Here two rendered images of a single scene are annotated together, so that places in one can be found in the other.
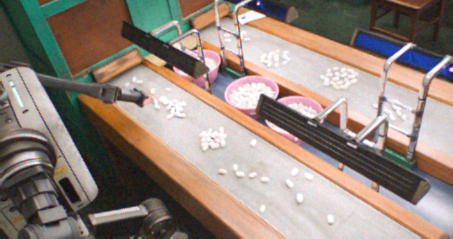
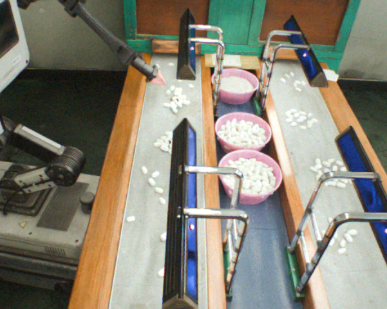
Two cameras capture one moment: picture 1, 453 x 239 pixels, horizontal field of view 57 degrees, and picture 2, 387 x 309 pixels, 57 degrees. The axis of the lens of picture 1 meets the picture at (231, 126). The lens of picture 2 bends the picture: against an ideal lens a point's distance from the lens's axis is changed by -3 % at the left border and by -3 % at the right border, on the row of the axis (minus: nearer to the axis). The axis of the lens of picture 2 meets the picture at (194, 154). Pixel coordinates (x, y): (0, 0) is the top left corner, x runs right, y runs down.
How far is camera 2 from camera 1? 79 cm
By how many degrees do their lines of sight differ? 24
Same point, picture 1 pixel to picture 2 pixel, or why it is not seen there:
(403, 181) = (171, 281)
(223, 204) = (109, 192)
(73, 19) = not seen: outside the picture
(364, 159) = (174, 234)
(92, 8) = not seen: outside the picture
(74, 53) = (146, 17)
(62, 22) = not seen: outside the picture
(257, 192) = (145, 205)
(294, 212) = (148, 242)
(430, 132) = (349, 284)
